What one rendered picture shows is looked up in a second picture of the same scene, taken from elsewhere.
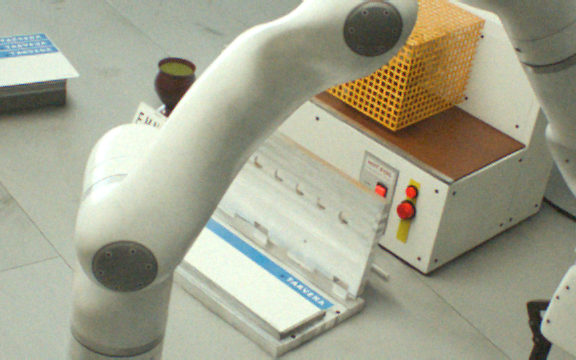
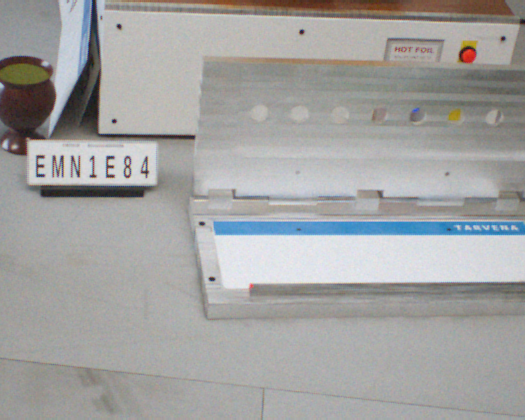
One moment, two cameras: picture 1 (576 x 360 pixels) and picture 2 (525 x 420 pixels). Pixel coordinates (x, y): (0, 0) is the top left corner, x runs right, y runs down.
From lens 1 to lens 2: 1.62 m
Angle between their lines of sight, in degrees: 42
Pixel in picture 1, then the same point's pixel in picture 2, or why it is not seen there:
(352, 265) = not seen: outside the picture
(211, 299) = (461, 303)
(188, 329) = (489, 352)
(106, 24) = not seen: outside the picture
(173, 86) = (44, 98)
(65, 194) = (123, 315)
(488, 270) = not seen: hidden behind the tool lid
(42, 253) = (246, 402)
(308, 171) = (427, 88)
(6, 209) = (112, 388)
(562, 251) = not seen: hidden behind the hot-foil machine
